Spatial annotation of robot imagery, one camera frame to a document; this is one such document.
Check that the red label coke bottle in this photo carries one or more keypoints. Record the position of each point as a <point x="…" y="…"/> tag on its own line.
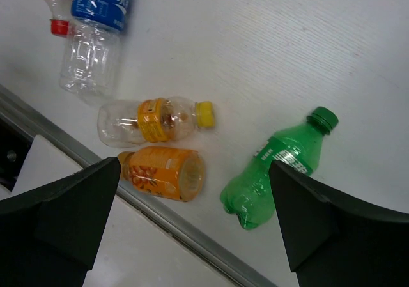
<point x="61" y="16"/>

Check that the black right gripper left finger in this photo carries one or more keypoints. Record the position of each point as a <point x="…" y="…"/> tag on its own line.
<point x="50" y="236"/>

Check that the clear bottle yellow cap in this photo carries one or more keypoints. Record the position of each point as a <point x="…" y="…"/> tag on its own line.
<point x="126" y="123"/>

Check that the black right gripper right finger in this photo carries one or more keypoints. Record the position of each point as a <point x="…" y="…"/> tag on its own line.
<point x="334" y="239"/>

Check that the blue label water bottle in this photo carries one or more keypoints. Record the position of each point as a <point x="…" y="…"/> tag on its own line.
<point x="93" y="45"/>

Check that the orange label juice bottle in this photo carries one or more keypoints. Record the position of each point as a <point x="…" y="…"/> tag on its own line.
<point x="171" y="173"/>

